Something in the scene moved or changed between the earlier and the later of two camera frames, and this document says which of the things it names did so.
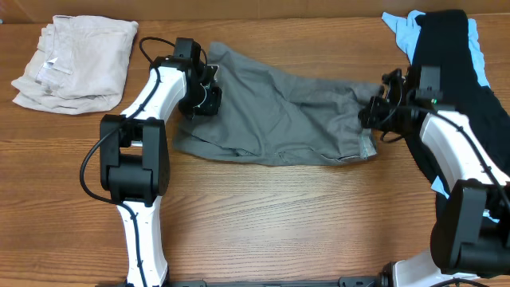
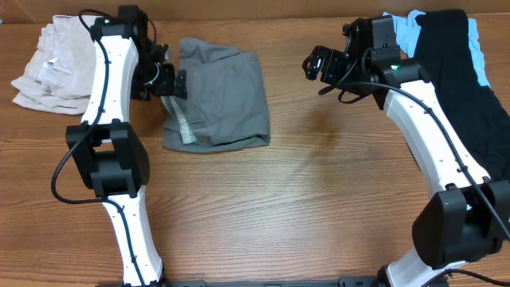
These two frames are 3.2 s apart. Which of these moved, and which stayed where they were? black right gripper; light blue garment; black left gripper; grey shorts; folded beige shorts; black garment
Moved: black right gripper; black left gripper; grey shorts
Stayed: folded beige shorts; light blue garment; black garment
